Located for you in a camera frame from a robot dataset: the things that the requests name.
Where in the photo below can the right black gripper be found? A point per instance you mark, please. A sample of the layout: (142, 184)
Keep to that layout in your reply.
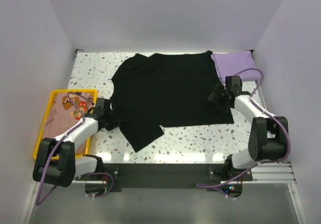
(216, 90)

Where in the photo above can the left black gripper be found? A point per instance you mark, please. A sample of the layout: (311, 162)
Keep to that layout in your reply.
(114, 123)

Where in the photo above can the black t-shirt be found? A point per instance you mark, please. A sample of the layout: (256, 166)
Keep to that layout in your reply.
(164, 91)

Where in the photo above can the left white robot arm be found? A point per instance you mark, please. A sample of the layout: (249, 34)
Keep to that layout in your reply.
(56, 162)

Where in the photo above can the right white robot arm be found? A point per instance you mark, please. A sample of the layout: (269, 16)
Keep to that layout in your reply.
(268, 139)

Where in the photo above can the folded purple t-shirt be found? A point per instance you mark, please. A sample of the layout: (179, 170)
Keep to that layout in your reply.
(237, 63)

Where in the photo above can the yellow plastic bin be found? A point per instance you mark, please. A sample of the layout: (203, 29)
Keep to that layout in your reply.
(49, 105)

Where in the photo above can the pink printed t-shirt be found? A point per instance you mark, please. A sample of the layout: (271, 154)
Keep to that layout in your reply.
(66, 112)

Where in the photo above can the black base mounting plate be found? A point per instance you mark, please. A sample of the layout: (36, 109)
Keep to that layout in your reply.
(172, 176)

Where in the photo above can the aluminium extrusion rail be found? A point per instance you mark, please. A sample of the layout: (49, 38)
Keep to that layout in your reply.
(273, 173)

